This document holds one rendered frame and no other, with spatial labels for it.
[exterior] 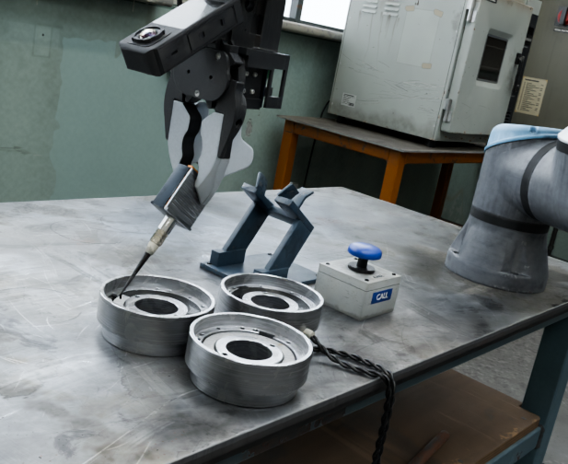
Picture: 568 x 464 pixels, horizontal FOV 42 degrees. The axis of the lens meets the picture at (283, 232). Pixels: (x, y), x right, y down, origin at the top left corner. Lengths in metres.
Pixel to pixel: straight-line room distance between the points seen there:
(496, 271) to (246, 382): 0.58
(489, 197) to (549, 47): 3.54
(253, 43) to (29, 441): 0.40
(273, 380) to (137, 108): 2.11
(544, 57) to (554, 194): 3.61
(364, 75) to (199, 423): 2.63
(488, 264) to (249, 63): 0.54
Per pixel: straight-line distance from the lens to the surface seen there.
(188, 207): 0.71
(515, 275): 1.10
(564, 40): 4.58
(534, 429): 1.36
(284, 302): 0.76
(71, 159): 2.53
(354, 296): 0.83
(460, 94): 2.92
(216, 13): 0.66
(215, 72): 0.68
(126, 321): 0.65
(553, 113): 4.56
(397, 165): 2.74
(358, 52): 3.14
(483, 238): 1.10
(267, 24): 0.72
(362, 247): 0.85
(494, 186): 1.10
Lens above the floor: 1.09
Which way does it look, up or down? 14 degrees down
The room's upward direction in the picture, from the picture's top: 11 degrees clockwise
